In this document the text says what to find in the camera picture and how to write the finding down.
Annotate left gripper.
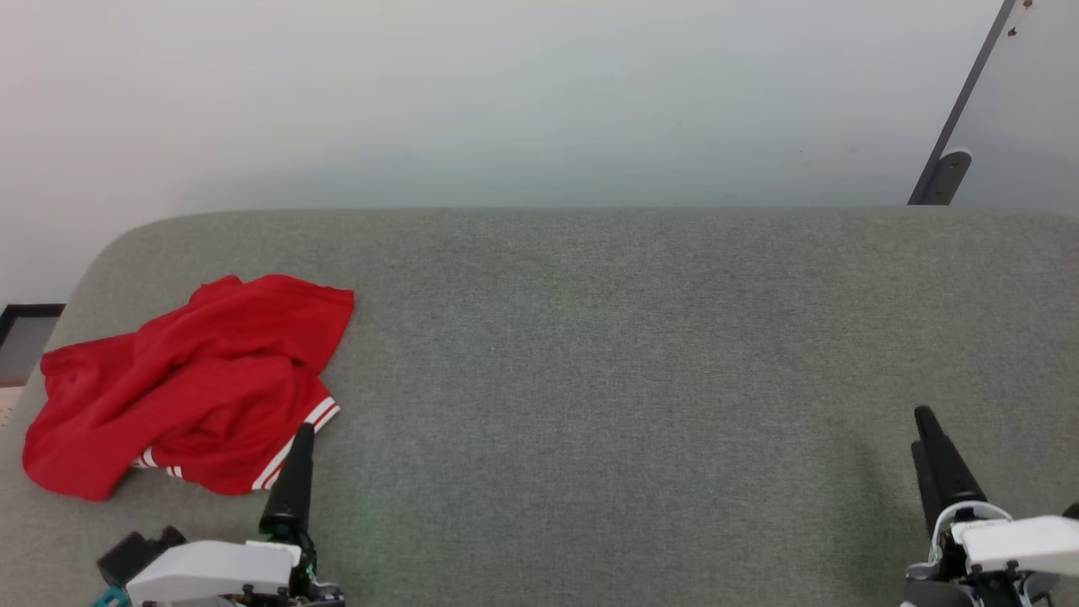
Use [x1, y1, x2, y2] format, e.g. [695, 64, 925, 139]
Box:
[125, 423, 346, 607]

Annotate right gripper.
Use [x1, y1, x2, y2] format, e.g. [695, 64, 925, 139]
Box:
[900, 407, 1079, 607]

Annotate red basketball jersey white sleeves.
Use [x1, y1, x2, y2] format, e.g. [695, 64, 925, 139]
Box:
[23, 274, 355, 502]

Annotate black floor trim strip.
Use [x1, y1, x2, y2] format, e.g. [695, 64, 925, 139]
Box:
[0, 303, 66, 348]

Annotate grey metal bracket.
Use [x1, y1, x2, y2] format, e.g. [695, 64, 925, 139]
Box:
[925, 150, 973, 206]

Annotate grey metal wall bar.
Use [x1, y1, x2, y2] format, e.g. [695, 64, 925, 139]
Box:
[907, 0, 1023, 206]

